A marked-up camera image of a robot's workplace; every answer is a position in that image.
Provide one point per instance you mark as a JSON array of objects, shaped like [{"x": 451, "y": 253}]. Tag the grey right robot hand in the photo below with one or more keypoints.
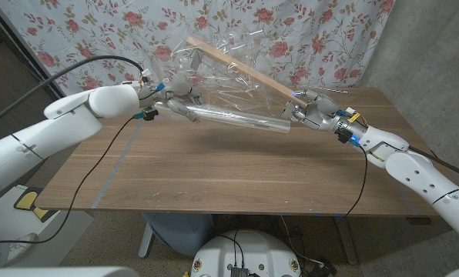
[{"x": 325, "y": 115}]

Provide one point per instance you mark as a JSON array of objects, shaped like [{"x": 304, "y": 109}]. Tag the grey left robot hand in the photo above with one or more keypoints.
[{"x": 175, "y": 94}]

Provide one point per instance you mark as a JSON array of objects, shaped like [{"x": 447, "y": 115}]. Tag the small metal binder clip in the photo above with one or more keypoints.
[{"x": 287, "y": 111}]

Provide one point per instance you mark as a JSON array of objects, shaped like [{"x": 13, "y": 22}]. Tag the transparent cling film sheet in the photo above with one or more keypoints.
[{"x": 233, "y": 84}]

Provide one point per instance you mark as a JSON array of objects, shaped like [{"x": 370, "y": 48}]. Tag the cling film roll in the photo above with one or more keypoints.
[{"x": 245, "y": 119}]

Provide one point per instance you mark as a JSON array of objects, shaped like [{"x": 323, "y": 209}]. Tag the wooden stick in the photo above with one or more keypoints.
[{"x": 248, "y": 71}]

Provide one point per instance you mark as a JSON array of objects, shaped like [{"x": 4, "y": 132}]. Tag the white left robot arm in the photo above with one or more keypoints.
[{"x": 60, "y": 123}]

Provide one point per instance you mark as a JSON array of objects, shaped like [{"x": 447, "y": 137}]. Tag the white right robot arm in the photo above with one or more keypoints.
[{"x": 426, "y": 177}]

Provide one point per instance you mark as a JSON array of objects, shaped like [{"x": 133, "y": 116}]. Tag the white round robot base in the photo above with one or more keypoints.
[{"x": 248, "y": 254}]

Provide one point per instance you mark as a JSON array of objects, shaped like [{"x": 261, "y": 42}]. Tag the white power strip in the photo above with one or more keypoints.
[{"x": 129, "y": 82}]

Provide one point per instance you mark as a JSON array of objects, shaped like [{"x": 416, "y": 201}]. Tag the floral print curtain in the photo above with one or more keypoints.
[{"x": 291, "y": 38}]

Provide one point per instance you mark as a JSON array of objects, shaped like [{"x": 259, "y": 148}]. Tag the grey table leg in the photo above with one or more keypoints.
[{"x": 347, "y": 238}]

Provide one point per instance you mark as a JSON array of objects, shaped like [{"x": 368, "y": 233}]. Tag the blue-grey chair seat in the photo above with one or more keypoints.
[{"x": 183, "y": 231}]

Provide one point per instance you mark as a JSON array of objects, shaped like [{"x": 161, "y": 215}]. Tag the black power adapter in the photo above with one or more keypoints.
[{"x": 323, "y": 269}]

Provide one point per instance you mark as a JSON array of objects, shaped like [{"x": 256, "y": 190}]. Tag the white floor platform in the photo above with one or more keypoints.
[{"x": 60, "y": 231}]

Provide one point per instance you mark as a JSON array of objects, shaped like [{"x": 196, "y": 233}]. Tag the yellow and black pad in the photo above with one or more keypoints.
[{"x": 27, "y": 200}]

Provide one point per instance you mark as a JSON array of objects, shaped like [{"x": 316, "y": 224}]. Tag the white shoe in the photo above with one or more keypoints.
[{"x": 21, "y": 246}]

